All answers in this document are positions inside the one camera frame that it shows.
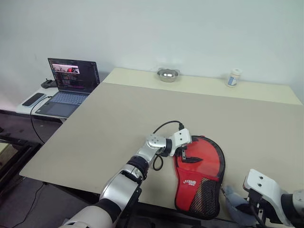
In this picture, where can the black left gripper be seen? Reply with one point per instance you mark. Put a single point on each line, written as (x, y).
(184, 154)

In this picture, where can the white side table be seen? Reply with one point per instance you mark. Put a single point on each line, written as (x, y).
(23, 107)

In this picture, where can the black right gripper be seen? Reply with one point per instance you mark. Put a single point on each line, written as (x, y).
(270, 215)

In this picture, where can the white plastic bottle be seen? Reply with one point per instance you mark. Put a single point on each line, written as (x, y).
(234, 78)

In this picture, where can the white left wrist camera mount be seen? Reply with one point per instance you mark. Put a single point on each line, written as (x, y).
(181, 137)

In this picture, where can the red and black paddle case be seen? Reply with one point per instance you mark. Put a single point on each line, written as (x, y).
(204, 171)

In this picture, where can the black phone in pale case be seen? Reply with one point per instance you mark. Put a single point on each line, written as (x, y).
(33, 99)

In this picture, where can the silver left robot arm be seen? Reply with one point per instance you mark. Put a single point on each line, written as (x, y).
(121, 187)

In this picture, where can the grey plush zipper charm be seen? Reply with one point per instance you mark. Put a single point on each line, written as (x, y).
(234, 196)

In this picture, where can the grey open laptop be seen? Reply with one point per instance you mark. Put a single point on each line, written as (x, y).
(71, 78)

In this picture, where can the black game controller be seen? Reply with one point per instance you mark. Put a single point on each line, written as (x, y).
(48, 84)

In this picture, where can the steel bowl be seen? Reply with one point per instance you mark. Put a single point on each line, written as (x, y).
(168, 75)

